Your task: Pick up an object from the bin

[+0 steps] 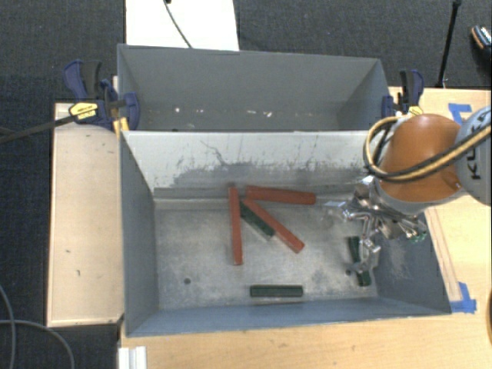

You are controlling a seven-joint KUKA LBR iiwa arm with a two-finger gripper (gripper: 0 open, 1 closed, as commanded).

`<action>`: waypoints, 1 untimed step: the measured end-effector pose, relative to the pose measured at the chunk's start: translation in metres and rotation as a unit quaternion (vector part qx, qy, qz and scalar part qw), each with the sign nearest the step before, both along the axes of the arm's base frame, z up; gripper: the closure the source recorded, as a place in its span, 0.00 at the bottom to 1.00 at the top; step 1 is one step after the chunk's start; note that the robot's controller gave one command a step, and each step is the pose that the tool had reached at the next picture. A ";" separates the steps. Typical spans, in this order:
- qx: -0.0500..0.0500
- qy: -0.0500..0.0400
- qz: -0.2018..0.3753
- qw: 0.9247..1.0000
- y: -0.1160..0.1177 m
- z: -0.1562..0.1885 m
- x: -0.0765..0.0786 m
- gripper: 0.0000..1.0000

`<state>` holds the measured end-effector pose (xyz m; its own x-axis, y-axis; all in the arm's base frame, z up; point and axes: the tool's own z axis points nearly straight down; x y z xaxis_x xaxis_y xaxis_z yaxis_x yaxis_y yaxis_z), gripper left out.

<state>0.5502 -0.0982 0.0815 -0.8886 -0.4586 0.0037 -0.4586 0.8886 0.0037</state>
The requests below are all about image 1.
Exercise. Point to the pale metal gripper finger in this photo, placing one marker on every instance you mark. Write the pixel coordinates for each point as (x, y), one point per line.
(371, 247)
(353, 215)

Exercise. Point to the dark green flat block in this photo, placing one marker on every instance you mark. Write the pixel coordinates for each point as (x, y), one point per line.
(276, 291)
(256, 223)
(354, 248)

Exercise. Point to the red-brown flat block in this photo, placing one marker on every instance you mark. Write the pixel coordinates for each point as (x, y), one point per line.
(280, 195)
(282, 231)
(235, 229)

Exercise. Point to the grey metal bin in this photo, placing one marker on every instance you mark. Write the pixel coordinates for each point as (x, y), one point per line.
(200, 244)

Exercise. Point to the pale wood board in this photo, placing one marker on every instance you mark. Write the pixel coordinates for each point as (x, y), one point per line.
(84, 225)

